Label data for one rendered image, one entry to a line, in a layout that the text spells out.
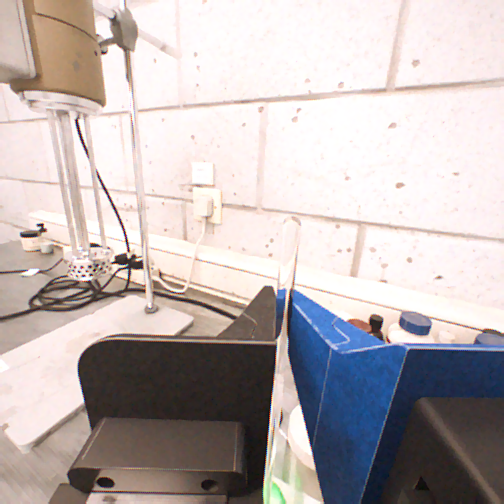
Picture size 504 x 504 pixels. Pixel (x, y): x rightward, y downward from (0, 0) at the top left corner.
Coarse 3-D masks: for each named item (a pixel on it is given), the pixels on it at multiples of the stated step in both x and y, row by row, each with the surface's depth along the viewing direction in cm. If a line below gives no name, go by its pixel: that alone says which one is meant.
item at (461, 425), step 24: (432, 408) 4; (456, 408) 4; (480, 408) 4; (408, 432) 4; (432, 432) 3; (456, 432) 3; (480, 432) 3; (408, 456) 4; (432, 456) 3; (456, 456) 3; (480, 456) 3; (408, 480) 4; (432, 480) 3; (456, 480) 3; (480, 480) 3
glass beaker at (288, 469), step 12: (288, 444) 14; (276, 456) 15; (288, 456) 14; (276, 468) 15; (288, 468) 14; (300, 468) 13; (276, 480) 15; (288, 480) 14; (300, 480) 12; (288, 492) 14; (300, 492) 12
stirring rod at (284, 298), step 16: (288, 224) 8; (288, 240) 8; (288, 256) 8; (288, 272) 8; (288, 288) 8; (288, 304) 8; (288, 320) 9; (288, 336) 9; (272, 400) 10; (272, 416) 10; (272, 432) 10; (272, 448) 11; (272, 464) 11; (272, 480) 12
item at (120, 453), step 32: (96, 448) 3; (128, 448) 3; (160, 448) 3; (192, 448) 3; (224, 448) 3; (96, 480) 3; (128, 480) 3; (160, 480) 3; (192, 480) 3; (224, 480) 3
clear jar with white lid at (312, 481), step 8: (296, 408) 26; (296, 416) 25; (296, 424) 24; (304, 424) 24; (288, 432) 24; (296, 432) 23; (304, 432) 23; (296, 440) 22; (304, 440) 22; (296, 448) 22; (304, 448) 22; (304, 456) 22; (304, 464) 22; (312, 464) 21; (312, 472) 22; (312, 480) 22; (312, 488) 22; (312, 496) 23; (320, 496) 22
